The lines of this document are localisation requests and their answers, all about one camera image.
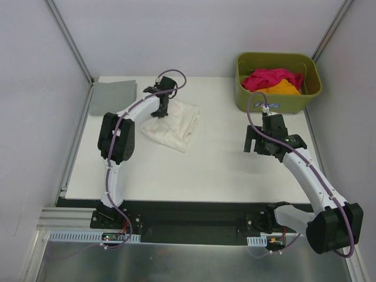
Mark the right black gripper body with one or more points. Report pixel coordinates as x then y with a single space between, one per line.
250 140

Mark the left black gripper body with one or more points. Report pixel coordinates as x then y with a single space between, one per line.
161 106

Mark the cream white t shirt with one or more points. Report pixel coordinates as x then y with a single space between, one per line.
175 130

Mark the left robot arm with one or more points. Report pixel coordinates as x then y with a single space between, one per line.
117 134

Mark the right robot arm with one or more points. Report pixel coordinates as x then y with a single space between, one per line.
334 224

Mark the orange t shirt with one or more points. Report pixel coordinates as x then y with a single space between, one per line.
282 88

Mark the magenta pink t shirt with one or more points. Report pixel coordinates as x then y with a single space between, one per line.
265 78

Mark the folded grey t shirt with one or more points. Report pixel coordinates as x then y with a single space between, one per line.
112 97

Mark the olive green plastic bin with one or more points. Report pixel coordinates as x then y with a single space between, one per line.
246 64

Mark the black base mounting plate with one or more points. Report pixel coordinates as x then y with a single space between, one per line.
209 223

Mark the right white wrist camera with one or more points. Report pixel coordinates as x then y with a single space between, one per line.
267 112

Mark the right white cable duct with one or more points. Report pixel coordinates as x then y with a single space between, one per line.
264 241

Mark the white cable duct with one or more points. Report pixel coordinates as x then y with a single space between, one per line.
93 237
264 241

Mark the aluminium frame rail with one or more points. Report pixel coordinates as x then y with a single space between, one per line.
65 219

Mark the left white cable duct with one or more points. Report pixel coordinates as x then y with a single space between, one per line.
93 237

